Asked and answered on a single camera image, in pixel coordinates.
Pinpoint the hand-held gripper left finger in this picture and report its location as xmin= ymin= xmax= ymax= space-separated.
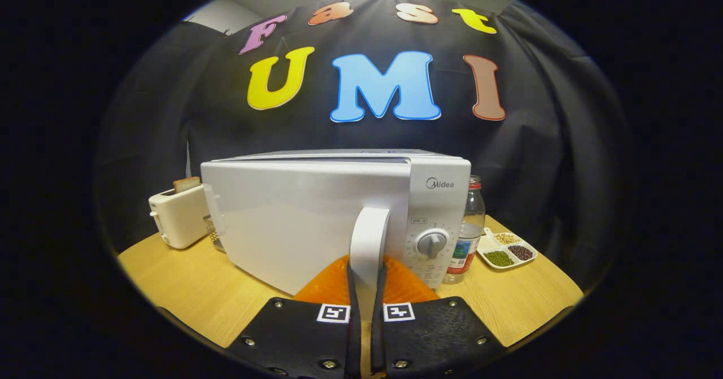
xmin=226 ymin=255 xmax=362 ymax=379

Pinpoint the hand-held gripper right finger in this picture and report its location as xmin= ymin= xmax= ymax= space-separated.
xmin=370 ymin=255 xmax=506 ymax=379

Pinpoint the white microwave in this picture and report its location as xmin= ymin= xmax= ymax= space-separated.
xmin=201 ymin=149 xmax=472 ymax=323

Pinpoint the white divided bean dish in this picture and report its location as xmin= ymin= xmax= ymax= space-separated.
xmin=476 ymin=228 xmax=538 ymax=271

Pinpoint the clear plastic water bottle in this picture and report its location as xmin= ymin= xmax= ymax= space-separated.
xmin=443 ymin=176 xmax=486 ymax=285

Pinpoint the small glass container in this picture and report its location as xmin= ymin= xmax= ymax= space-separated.
xmin=203 ymin=215 xmax=227 ymax=254

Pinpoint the cream toaster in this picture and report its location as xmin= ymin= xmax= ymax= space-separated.
xmin=148 ymin=182 xmax=211 ymax=250

